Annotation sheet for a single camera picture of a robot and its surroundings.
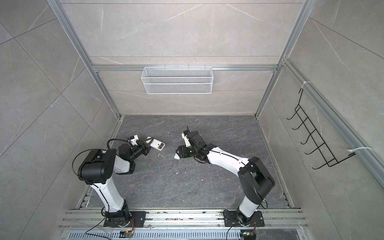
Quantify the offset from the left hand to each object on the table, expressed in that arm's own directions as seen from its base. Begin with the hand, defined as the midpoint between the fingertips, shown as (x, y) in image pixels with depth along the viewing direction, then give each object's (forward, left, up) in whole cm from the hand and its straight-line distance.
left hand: (154, 136), depth 91 cm
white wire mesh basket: (+35, -14, +16) cm, 41 cm away
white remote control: (-4, -1, -2) cm, 5 cm away
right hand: (-9, -16, -1) cm, 19 cm away
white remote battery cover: (-8, -13, -12) cm, 20 cm away
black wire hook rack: (-30, -78, +21) cm, 86 cm away
